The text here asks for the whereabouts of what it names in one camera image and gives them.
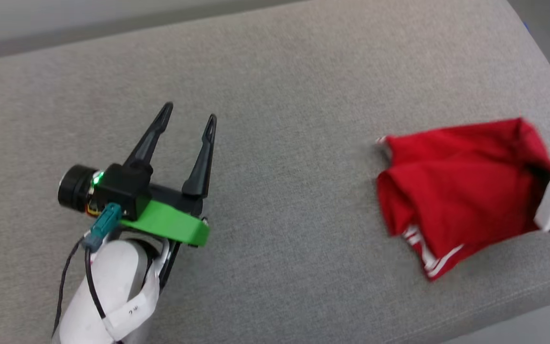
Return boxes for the white paper tag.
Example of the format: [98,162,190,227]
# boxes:
[102,270,161,342]

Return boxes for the red and white shirt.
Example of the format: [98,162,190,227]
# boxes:
[375,117,550,281]

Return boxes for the left black cable teal plug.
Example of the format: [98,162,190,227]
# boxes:
[52,203,124,344]

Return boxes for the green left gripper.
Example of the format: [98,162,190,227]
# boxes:
[58,102,217,247]

